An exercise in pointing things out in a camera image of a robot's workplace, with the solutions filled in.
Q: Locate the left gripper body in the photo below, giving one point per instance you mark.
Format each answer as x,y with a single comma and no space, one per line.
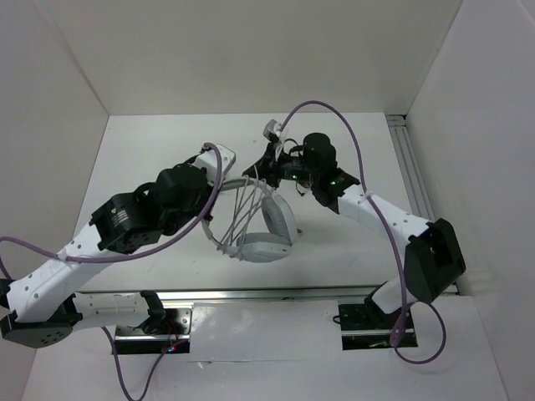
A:
184,218

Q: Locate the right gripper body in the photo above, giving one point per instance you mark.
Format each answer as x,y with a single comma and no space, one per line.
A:
302,172

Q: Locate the white grey headphones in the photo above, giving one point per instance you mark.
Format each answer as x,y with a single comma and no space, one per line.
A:
261,225

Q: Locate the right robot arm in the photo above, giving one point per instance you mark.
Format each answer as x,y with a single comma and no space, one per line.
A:
345,195

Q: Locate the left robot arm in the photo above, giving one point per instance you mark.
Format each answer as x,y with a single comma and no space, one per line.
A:
46,306

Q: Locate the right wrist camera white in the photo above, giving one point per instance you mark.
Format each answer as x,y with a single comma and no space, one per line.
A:
275,134

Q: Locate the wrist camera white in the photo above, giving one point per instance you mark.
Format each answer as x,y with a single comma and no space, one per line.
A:
275,134
213,158

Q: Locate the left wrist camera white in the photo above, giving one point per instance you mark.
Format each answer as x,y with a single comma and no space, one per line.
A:
213,158

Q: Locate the aluminium rail right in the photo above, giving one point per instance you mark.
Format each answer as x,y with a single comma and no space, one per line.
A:
407,167

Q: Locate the aluminium rail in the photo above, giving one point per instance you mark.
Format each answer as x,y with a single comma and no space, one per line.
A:
266,294
407,167

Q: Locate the aluminium rail front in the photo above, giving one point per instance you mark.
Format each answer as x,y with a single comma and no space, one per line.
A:
266,294

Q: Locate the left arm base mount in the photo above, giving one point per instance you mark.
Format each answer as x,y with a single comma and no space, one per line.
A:
173,336

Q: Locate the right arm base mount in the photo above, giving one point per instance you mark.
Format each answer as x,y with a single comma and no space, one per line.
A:
358,332

